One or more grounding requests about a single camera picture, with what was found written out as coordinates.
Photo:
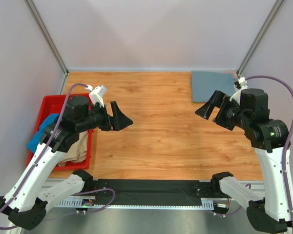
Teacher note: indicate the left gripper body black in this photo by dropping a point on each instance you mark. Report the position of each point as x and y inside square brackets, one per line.
[106, 119]

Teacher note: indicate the red plastic bin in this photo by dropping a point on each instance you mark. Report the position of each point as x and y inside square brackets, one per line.
[53, 105]

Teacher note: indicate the bright blue t shirt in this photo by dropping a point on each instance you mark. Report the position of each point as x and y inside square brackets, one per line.
[33, 143]

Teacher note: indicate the beige t shirt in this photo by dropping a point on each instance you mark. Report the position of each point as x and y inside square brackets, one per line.
[77, 152]

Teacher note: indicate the grey blue t shirt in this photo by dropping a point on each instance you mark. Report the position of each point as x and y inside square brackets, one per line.
[203, 85]

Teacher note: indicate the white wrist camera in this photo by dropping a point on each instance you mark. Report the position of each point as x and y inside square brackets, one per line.
[96, 94]
[240, 85]

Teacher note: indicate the right aluminium frame post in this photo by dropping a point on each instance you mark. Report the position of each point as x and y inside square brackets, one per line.
[277, 6]

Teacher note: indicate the left aluminium frame post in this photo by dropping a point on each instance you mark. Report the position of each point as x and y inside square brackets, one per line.
[46, 35]

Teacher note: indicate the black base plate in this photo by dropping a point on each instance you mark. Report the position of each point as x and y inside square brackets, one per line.
[131, 189]

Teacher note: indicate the folded pink t shirt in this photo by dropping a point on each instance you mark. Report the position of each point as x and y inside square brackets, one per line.
[233, 73]

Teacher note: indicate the slotted cable duct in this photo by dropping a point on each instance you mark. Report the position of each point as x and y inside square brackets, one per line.
[121, 203]

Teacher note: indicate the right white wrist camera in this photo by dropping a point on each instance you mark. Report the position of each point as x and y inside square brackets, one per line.
[240, 85]

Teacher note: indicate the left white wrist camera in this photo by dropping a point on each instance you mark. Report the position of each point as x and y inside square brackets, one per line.
[96, 94]

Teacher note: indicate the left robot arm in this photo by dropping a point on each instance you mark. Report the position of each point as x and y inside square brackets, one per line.
[26, 204]

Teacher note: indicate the aluminium frame post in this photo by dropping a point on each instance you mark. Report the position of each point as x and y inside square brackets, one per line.
[277, 6]
[46, 35]

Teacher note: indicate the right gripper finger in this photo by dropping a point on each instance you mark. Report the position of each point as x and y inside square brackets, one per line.
[205, 111]
[218, 99]

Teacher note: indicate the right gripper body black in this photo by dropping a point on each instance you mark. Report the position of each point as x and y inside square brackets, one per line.
[222, 112]

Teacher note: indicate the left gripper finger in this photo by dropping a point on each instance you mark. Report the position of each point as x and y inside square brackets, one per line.
[119, 124]
[117, 113]

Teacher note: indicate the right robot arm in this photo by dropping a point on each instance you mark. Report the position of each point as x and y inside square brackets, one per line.
[248, 110]

